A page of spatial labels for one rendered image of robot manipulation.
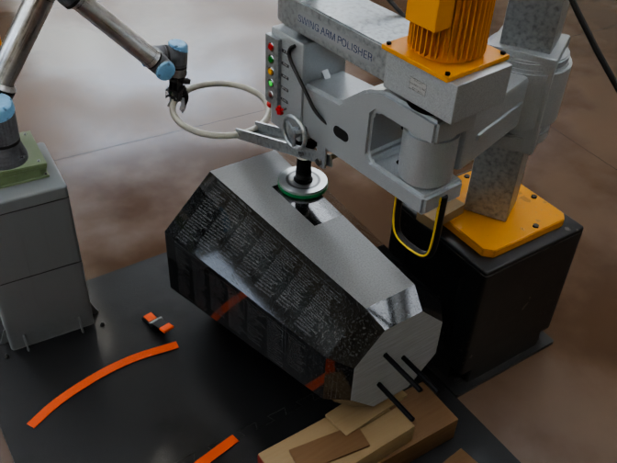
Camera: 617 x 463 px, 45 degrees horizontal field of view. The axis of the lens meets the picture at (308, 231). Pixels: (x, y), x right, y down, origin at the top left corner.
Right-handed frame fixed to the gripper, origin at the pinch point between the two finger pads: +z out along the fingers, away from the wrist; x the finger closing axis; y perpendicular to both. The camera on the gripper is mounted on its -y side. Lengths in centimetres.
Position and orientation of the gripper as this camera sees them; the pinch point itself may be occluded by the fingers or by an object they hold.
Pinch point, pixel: (178, 108)
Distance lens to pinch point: 376.8
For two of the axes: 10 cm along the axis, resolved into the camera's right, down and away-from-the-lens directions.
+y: -3.1, 5.9, -7.5
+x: 9.4, 3.0, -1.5
